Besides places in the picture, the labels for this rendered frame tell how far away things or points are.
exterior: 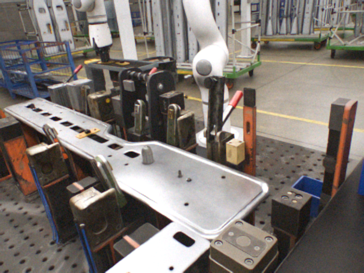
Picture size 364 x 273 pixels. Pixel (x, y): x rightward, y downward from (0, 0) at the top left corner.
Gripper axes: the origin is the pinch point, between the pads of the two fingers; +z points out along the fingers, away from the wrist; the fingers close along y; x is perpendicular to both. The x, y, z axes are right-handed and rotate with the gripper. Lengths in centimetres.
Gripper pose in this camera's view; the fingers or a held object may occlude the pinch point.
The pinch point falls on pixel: (105, 57)
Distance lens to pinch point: 148.8
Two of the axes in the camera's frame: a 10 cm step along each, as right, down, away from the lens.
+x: 8.7, 1.3, -4.7
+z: 1.0, 9.0, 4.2
